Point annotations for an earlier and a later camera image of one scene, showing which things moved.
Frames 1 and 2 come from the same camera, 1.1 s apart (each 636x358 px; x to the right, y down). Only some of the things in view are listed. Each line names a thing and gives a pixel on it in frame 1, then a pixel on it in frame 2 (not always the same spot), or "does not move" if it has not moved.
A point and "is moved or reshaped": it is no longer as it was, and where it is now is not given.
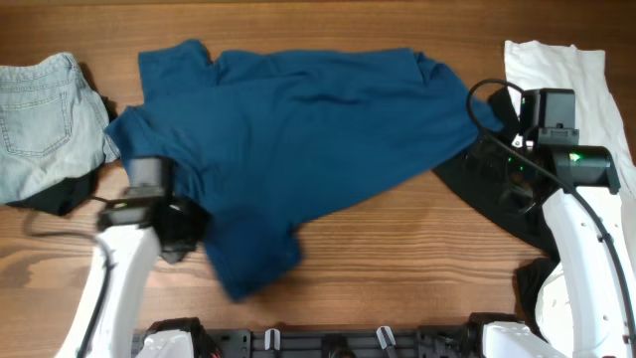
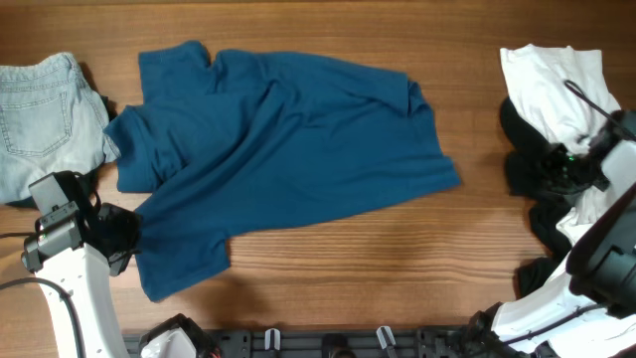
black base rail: (402, 342) does not move
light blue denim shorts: (53, 125) does not move
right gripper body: (502, 165) -> (568, 175)
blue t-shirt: (248, 135) is moved or reshaped
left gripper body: (197, 225) -> (123, 226)
